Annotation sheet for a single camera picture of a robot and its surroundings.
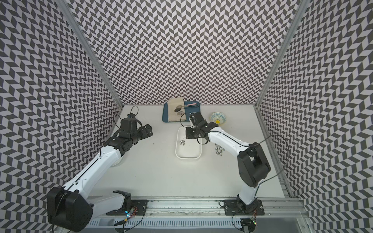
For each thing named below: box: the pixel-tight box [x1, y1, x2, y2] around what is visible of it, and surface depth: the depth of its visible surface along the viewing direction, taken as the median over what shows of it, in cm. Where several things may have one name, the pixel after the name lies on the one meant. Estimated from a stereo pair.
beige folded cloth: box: [168, 97, 187, 122], surface depth 118 cm
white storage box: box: [175, 126, 203, 160], surface depth 94 cm
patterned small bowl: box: [210, 111, 227, 126], surface depth 110 cm
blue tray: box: [161, 100, 201, 123], surface depth 117 cm
